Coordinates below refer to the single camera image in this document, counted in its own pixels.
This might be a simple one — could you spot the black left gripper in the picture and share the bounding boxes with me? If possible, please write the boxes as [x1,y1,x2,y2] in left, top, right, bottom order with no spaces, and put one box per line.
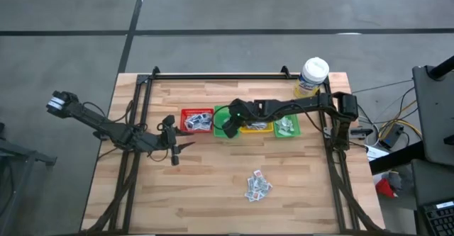
[157,114,196,166]

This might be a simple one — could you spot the red plastic basket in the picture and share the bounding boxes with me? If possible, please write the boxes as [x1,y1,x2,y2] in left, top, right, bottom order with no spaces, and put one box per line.
[179,107,214,134]

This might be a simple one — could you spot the yellow plastic basket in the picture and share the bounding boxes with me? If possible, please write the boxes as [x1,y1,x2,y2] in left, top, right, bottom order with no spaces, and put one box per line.
[238,117,274,134]

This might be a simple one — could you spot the green plastic basket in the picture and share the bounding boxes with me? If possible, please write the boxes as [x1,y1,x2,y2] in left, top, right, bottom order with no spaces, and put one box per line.
[213,104,240,138]
[272,113,301,139]

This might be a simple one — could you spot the Lysol wipes canister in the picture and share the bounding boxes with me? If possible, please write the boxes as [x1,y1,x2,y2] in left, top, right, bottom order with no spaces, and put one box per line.
[293,57,330,99]

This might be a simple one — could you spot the silver mounting plate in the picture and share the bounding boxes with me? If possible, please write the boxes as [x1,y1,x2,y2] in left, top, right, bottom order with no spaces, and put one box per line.
[322,124,337,140]

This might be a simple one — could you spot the white paper sheet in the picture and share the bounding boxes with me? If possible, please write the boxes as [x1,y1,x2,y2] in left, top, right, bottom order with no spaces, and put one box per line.
[365,146,390,162]

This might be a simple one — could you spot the black power supply box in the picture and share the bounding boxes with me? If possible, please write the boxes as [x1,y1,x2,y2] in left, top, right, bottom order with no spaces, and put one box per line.
[381,123,405,150]

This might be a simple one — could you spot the black stand legs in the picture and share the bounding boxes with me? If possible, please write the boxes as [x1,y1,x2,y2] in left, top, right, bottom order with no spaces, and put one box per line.
[0,122,57,236]

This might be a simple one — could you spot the red cloth bundle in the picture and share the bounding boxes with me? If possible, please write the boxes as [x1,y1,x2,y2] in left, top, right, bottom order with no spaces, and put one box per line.
[375,178,395,198]

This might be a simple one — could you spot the black metal bar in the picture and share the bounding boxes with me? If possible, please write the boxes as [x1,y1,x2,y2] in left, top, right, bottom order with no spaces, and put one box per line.
[368,140,425,175]

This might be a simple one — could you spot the grey cloth bundle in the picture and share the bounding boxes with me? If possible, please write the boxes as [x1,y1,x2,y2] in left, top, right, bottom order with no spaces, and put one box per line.
[388,171,405,191]

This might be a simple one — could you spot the grey side table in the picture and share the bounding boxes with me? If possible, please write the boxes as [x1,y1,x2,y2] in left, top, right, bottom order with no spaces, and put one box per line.
[411,64,454,168]

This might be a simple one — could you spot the black pole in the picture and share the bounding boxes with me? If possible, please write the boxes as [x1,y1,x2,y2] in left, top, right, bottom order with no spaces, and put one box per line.
[427,55,454,81]

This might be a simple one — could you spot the dark grey desk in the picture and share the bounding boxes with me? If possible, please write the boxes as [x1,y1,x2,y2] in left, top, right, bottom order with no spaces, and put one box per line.
[411,157,454,236]

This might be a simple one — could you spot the black keyboard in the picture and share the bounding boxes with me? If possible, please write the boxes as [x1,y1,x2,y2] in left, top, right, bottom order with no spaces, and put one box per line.
[421,199,454,236]

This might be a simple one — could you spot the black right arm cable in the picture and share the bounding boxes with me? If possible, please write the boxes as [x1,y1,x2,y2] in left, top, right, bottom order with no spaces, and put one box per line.
[211,103,326,135]

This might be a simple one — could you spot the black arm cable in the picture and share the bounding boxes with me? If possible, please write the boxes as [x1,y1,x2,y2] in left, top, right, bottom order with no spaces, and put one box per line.
[211,103,326,135]
[82,99,170,163]

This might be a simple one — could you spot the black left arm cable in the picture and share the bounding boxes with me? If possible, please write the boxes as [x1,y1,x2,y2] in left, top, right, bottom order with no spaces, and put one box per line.
[82,99,170,163]

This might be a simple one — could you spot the black table edge rail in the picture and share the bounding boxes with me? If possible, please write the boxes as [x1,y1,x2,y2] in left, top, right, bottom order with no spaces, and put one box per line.
[82,65,386,235]

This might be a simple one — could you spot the grey metal bracket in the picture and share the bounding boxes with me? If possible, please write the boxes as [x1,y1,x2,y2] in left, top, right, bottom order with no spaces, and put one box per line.
[349,127,374,138]

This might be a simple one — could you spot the thin black floor cable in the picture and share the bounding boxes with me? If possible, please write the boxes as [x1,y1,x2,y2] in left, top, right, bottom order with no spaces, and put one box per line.
[350,79,414,95]

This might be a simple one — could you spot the yellow cable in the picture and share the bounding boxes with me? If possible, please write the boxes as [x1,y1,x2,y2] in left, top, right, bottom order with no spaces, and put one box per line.
[377,99,423,140]

